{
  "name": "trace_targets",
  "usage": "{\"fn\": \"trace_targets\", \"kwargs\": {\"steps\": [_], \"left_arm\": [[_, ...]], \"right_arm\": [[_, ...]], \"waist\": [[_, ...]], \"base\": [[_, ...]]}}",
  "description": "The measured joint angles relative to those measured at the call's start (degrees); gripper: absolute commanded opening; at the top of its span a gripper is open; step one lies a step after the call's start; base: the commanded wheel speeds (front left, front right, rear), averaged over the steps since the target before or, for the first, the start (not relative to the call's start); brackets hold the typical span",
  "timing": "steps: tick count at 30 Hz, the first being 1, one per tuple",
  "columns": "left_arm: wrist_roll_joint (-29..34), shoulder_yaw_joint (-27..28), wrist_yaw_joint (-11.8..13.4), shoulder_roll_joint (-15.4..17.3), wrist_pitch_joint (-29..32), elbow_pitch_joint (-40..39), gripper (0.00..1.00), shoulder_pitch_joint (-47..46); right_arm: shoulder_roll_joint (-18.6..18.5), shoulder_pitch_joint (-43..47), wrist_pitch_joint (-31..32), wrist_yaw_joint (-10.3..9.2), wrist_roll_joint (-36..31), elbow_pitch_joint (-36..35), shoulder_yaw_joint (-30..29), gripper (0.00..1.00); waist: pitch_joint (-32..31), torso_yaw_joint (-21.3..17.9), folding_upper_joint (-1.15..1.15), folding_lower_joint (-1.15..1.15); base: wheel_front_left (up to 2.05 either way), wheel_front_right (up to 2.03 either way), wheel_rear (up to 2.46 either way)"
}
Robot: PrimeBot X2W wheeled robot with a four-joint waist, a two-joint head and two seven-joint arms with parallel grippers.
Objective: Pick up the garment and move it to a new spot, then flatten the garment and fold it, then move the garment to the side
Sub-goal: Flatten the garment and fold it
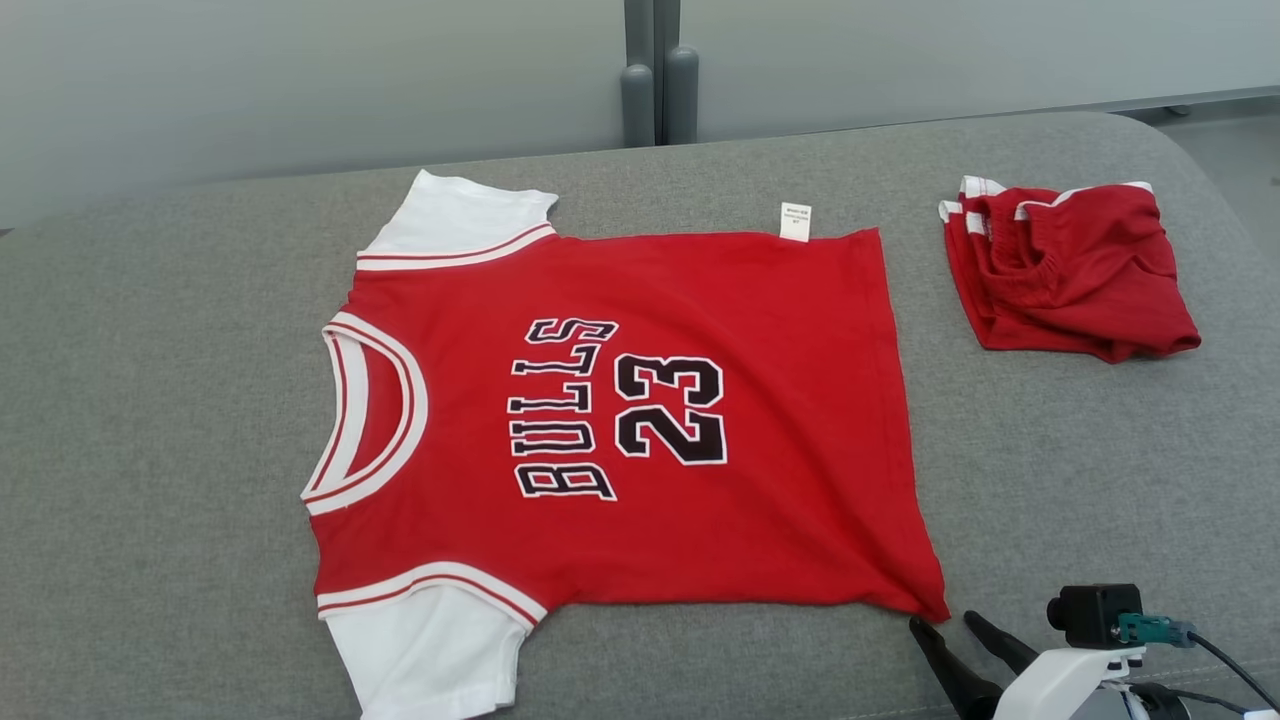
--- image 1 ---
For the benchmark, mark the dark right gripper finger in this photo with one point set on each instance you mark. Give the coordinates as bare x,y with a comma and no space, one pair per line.
1005,648
955,675

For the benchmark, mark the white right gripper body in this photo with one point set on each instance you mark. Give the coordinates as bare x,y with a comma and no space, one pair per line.
1060,690

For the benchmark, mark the red Bulls 23 jersey shirt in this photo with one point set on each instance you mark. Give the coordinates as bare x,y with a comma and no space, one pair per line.
800,450

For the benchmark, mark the red shorts with white stripes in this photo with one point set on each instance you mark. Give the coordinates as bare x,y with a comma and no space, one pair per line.
1100,280

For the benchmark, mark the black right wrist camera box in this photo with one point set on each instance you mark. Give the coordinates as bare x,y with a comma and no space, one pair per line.
1090,615

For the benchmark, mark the teal right camera connector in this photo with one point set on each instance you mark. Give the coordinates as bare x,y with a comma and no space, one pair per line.
1150,630

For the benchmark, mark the grey glass wall frame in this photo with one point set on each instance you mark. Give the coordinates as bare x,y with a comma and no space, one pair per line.
1200,100

